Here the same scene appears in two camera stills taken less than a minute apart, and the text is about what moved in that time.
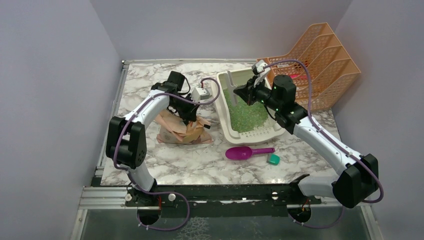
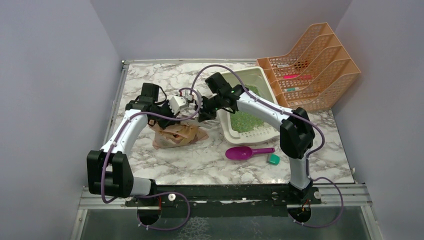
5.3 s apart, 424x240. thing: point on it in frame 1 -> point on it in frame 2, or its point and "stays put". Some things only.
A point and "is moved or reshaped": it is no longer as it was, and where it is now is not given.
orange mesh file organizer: [330, 70] stays put
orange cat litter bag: [172, 130] is moved or reshaped
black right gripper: [248, 95] -> [203, 114]
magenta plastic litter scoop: [244, 153] stays put
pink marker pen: [298, 76] stays put
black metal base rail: [230, 202] stays put
